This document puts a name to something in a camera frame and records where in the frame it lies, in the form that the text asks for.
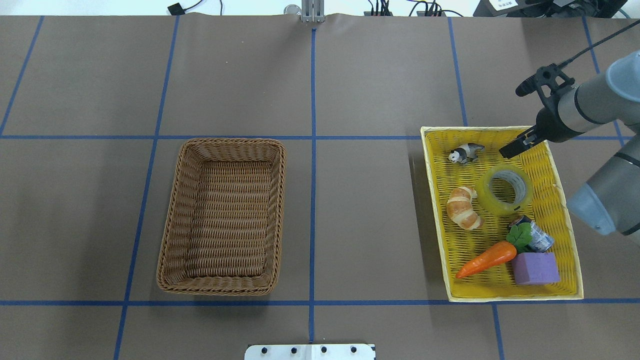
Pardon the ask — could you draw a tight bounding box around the yellow packing tape roll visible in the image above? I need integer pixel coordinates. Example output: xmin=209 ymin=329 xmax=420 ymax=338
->
xmin=475 ymin=164 xmax=534 ymax=217

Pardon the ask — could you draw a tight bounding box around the aluminium camera mount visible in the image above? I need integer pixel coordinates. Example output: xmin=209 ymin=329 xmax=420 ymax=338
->
xmin=300 ymin=0 xmax=326 ymax=24

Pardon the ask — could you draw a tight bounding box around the purple foam block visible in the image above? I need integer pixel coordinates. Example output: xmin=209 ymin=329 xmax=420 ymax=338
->
xmin=510 ymin=252 xmax=561 ymax=286

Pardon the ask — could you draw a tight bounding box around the orange toy carrot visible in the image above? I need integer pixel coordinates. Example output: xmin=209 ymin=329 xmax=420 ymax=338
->
xmin=455 ymin=223 xmax=533 ymax=280

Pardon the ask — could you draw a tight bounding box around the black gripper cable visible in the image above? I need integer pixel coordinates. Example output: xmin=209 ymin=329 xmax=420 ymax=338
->
xmin=557 ymin=19 xmax=640 ymax=68

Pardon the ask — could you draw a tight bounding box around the brown wicker basket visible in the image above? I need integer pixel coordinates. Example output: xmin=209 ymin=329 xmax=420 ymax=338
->
xmin=156 ymin=137 xmax=287 ymax=297

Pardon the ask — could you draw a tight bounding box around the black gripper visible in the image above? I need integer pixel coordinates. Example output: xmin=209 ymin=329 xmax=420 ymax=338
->
xmin=499 ymin=107 xmax=581 ymax=159

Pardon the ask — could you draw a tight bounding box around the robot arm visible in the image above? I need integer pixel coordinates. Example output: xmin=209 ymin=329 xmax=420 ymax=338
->
xmin=499 ymin=50 xmax=640 ymax=244

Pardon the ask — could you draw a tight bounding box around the yellow woven basket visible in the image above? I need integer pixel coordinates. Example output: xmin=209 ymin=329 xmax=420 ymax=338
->
xmin=420 ymin=126 xmax=585 ymax=303

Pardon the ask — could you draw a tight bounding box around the toy croissant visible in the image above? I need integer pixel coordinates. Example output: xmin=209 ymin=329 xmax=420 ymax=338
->
xmin=446 ymin=186 xmax=485 ymax=231

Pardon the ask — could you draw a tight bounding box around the toy panda figure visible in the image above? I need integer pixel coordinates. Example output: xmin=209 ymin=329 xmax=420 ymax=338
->
xmin=447 ymin=142 xmax=486 ymax=166

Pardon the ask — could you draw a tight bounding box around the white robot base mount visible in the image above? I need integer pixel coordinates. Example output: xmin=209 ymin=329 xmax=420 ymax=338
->
xmin=244 ymin=343 xmax=377 ymax=360

